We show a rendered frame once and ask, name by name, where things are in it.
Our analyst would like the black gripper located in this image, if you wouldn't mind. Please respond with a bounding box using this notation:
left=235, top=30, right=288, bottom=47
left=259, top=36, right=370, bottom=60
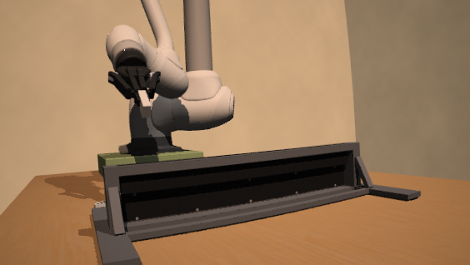
left=108, top=51, right=161, bottom=118

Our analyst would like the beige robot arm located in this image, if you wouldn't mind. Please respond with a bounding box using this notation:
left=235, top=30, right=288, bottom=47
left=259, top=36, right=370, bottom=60
left=106, top=0, right=234, bottom=155

